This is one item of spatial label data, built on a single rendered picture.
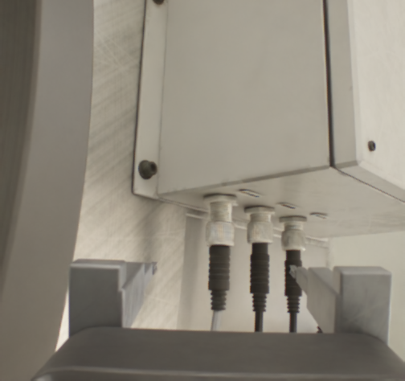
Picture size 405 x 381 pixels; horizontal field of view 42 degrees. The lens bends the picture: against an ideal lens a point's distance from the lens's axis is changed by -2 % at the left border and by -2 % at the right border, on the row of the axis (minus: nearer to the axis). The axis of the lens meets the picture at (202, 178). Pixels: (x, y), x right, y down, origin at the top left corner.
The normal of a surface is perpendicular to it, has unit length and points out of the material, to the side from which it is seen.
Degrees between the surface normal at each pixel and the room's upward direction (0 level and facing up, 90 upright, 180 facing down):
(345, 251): 180
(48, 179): 90
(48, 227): 90
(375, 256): 180
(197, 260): 90
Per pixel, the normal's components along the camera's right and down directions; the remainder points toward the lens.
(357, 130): 0.07, -0.25
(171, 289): 0.76, -0.14
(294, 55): -0.66, -0.21
